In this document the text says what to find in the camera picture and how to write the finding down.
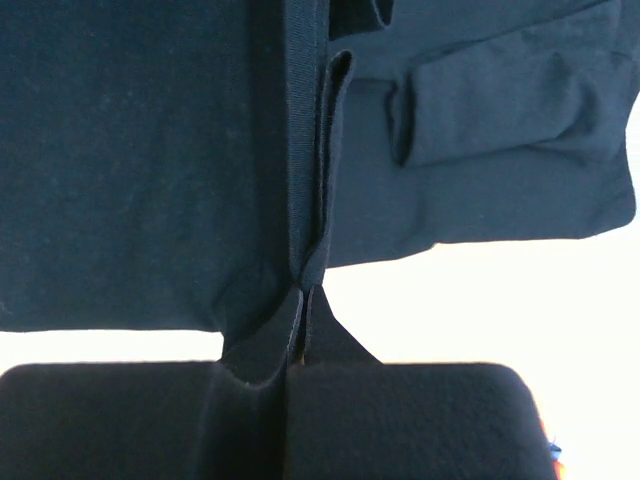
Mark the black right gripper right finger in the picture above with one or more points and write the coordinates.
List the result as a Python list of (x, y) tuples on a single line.
[(350, 416)]

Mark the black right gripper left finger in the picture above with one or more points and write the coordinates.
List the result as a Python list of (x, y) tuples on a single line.
[(176, 420)]

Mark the black t shirt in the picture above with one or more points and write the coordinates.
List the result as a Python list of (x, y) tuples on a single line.
[(183, 164)]

